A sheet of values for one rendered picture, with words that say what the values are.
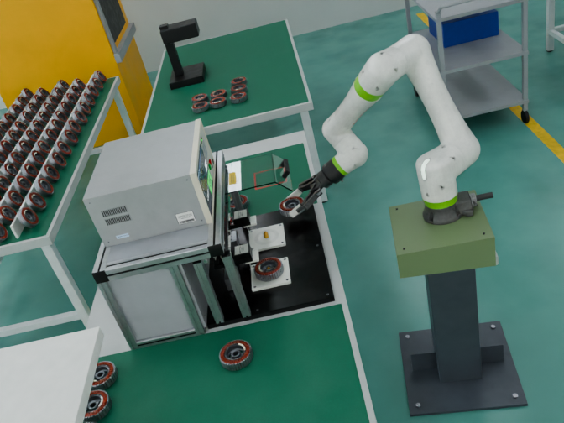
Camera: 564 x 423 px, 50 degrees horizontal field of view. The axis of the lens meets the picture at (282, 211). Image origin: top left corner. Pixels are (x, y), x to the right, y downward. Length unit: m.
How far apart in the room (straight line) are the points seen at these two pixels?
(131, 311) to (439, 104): 1.32
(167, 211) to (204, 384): 0.59
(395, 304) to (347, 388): 1.37
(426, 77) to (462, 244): 0.60
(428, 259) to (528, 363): 0.92
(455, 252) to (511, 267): 1.24
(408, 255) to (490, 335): 0.97
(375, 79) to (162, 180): 0.80
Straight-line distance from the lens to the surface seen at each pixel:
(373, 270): 3.46
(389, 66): 2.14
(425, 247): 2.18
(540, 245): 3.56
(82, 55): 5.73
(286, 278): 2.29
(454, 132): 2.30
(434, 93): 2.28
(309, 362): 2.02
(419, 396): 2.81
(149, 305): 2.18
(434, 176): 2.19
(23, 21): 5.77
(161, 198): 2.06
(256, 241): 2.53
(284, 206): 2.59
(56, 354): 1.71
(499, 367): 2.91
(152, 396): 2.12
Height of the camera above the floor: 2.22
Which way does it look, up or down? 33 degrees down
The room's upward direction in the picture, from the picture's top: 15 degrees counter-clockwise
